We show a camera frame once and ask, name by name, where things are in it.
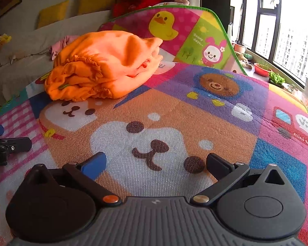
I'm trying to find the orange pumpkin costume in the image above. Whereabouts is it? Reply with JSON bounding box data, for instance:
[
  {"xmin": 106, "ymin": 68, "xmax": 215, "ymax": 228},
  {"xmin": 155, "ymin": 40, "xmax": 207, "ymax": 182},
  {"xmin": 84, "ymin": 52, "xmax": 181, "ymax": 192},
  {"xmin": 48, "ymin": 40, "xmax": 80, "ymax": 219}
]
[{"xmin": 44, "ymin": 30, "xmax": 164, "ymax": 102}]

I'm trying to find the green leafy plant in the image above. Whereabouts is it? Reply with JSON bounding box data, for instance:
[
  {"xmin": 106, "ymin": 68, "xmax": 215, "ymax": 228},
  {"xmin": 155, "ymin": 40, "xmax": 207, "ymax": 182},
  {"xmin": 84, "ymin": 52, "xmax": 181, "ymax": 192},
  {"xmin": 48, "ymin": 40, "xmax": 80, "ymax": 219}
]
[{"xmin": 268, "ymin": 71, "xmax": 285, "ymax": 85}]

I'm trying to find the black window frame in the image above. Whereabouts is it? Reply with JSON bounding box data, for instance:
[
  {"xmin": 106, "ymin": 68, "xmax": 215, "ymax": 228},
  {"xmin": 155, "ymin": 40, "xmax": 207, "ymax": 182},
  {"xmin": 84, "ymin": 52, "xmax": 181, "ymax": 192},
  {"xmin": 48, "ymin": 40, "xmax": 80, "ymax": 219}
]
[{"xmin": 230, "ymin": 0, "xmax": 308, "ymax": 88}]

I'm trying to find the small yellow stuffed toy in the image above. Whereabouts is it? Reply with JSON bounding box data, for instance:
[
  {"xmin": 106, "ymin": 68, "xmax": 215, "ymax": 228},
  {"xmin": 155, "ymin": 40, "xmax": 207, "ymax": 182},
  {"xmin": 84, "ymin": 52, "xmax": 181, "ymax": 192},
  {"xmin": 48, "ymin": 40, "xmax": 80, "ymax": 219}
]
[{"xmin": 0, "ymin": 33, "xmax": 12, "ymax": 50}]

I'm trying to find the brown plant pot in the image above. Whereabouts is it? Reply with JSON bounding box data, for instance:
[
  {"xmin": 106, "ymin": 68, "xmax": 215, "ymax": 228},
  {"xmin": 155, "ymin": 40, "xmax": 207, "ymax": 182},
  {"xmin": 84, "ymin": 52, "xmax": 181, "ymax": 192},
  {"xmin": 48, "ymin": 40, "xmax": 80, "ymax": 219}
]
[{"xmin": 233, "ymin": 42, "xmax": 247, "ymax": 54}]

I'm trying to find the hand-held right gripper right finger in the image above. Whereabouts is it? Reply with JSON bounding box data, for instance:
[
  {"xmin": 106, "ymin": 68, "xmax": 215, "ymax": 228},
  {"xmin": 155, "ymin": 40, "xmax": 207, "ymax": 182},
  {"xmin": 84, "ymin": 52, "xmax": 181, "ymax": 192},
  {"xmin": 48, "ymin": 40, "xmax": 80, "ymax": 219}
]
[{"xmin": 189, "ymin": 153, "xmax": 286, "ymax": 207}]

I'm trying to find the light grey sofa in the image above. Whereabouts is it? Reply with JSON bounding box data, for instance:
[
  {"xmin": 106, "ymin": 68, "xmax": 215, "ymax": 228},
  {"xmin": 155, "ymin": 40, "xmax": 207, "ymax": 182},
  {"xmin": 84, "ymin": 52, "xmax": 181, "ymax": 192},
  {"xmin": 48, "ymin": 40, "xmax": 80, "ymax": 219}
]
[{"xmin": 0, "ymin": 0, "xmax": 204, "ymax": 106}]

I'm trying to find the yellow cushion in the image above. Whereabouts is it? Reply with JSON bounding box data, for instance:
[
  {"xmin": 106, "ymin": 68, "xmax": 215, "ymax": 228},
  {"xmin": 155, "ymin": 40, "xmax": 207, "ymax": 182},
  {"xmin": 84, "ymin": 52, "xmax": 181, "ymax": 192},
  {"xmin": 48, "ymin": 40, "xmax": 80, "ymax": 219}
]
[
  {"xmin": 78, "ymin": 0, "xmax": 117, "ymax": 15},
  {"xmin": 37, "ymin": 0, "xmax": 70, "ymax": 29}
]

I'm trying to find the red plant pot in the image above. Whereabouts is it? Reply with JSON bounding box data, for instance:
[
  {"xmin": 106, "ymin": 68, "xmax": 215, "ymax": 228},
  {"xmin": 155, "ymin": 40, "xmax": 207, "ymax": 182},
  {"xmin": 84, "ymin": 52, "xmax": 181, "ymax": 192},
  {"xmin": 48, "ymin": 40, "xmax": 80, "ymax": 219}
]
[{"xmin": 253, "ymin": 61, "xmax": 273, "ymax": 77}]

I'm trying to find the colourful cartoon play mat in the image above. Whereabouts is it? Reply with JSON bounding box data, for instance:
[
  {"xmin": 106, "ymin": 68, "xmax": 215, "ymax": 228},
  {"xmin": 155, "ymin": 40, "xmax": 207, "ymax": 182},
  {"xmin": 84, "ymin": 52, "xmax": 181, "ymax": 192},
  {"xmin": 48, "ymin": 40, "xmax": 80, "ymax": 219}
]
[{"xmin": 0, "ymin": 4, "xmax": 308, "ymax": 246}]

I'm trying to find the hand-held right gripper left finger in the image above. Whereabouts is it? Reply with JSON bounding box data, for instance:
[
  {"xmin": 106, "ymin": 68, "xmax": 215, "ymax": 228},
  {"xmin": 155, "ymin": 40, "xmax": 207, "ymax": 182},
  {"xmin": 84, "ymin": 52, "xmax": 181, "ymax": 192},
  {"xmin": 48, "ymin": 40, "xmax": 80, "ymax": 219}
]
[{"xmin": 28, "ymin": 152, "xmax": 123, "ymax": 207}]

